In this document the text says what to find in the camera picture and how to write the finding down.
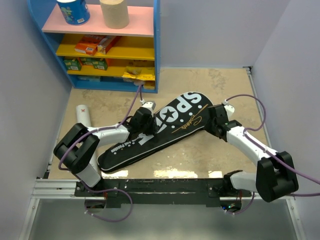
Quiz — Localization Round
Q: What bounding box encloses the yellow snack bag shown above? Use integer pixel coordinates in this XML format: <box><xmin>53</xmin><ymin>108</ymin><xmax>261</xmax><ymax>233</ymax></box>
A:
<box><xmin>122</xmin><ymin>66</ymin><xmax>156</xmax><ymax>89</ymax></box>

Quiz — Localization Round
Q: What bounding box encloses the green box right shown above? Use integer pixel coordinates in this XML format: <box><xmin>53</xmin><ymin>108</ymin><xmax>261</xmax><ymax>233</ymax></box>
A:
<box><xmin>92</xmin><ymin>58</ymin><xmax>108</xmax><ymax>71</ymax></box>

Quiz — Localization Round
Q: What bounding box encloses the brown paper roll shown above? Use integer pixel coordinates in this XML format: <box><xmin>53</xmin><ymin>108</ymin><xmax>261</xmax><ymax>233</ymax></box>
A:
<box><xmin>99</xmin><ymin>0</ymin><xmax>130</xmax><ymax>29</ymax></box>

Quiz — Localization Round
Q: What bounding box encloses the white shuttlecock tube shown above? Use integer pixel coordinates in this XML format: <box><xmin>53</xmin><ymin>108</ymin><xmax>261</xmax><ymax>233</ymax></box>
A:
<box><xmin>75</xmin><ymin>104</ymin><xmax>101</xmax><ymax>173</ymax></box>

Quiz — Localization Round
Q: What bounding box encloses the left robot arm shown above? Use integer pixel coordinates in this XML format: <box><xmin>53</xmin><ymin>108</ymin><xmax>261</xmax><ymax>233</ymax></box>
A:
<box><xmin>53</xmin><ymin>101</ymin><xmax>157</xmax><ymax>196</ymax></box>

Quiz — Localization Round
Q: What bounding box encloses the blue shelf unit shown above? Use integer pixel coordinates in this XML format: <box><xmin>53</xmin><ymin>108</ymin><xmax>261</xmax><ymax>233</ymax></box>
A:
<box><xmin>27</xmin><ymin>0</ymin><xmax>160</xmax><ymax>93</ymax></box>

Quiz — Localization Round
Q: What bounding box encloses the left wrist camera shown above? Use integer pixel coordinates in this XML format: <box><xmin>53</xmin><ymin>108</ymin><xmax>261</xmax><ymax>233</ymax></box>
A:
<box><xmin>141</xmin><ymin>100</ymin><xmax>156</xmax><ymax>112</ymax></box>

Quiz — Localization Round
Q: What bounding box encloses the green box middle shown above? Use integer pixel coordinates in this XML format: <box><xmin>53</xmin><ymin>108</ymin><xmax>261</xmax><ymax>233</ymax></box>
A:
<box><xmin>79</xmin><ymin>57</ymin><xmax>93</xmax><ymax>66</ymax></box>

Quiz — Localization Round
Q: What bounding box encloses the blue snack canister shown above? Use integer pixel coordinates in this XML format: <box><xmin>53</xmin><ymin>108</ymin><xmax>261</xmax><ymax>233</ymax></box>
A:
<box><xmin>56</xmin><ymin>0</ymin><xmax>91</xmax><ymax>26</ymax></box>

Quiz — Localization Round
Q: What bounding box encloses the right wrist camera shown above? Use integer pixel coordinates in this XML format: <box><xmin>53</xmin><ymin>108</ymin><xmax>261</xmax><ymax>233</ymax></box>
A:
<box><xmin>222</xmin><ymin>99</ymin><xmax>235</xmax><ymax>119</ymax></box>

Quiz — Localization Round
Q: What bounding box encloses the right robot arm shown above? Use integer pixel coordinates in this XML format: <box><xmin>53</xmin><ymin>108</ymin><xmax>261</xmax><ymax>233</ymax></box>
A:
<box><xmin>204</xmin><ymin>104</ymin><xmax>299</xmax><ymax>203</ymax></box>

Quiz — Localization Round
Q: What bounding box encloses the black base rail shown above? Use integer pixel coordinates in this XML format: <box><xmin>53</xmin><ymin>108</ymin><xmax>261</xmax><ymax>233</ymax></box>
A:
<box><xmin>74</xmin><ymin>178</ymin><xmax>252</xmax><ymax>208</ymax></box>

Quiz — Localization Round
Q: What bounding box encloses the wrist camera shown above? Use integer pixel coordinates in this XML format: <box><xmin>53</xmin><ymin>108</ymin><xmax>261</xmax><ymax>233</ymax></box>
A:
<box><xmin>222</xmin><ymin>99</ymin><xmax>235</xmax><ymax>119</ymax></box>
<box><xmin>141</xmin><ymin>100</ymin><xmax>156</xmax><ymax>112</ymax></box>

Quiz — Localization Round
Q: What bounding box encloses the black racket cover bag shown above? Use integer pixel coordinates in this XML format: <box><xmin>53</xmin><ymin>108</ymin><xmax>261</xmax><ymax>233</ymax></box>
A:
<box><xmin>97</xmin><ymin>92</ymin><xmax>213</xmax><ymax>173</ymax></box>

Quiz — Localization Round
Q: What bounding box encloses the red white box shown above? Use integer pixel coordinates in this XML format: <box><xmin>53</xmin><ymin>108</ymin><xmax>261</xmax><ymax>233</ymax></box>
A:
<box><xmin>97</xmin><ymin>35</ymin><xmax>120</xmax><ymax>55</ymax></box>

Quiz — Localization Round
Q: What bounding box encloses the orange box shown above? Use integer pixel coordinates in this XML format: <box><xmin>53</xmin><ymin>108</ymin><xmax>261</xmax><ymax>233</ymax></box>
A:
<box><xmin>74</xmin><ymin>34</ymin><xmax>105</xmax><ymax>56</ymax></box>

